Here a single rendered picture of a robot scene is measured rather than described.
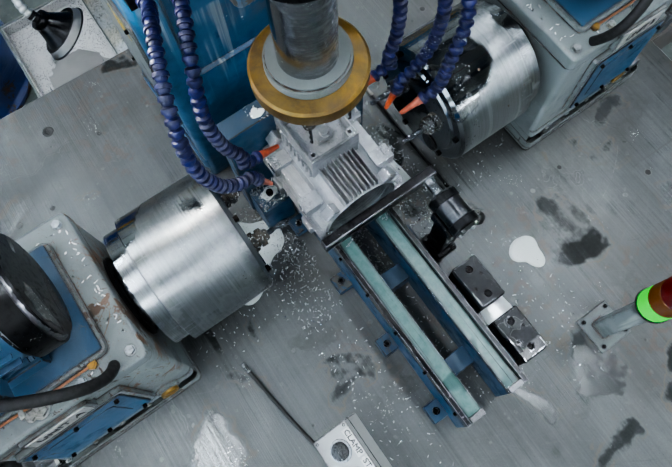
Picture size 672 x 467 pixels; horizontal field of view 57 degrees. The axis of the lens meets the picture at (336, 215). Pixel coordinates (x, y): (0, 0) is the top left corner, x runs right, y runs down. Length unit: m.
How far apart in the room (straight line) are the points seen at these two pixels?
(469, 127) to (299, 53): 0.43
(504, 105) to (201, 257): 0.60
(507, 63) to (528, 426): 0.70
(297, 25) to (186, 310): 0.50
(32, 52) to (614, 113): 1.77
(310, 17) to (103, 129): 0.90
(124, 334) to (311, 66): 0.49
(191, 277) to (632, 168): 1.01
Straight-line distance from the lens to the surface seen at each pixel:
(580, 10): 1.24
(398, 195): 1.16
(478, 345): 1.22
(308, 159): 1.06
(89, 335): 1.02
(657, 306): 1.15
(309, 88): 0.88
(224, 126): 1.11
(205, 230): 1.02
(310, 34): 0.80
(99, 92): 1.64
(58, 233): 1.10
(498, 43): 1.18
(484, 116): 1.17
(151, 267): 1.03
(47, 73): 2.26
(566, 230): 1.45
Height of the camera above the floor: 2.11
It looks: 71 degrees down
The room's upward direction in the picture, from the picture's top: 4 degrees counter-clockwise
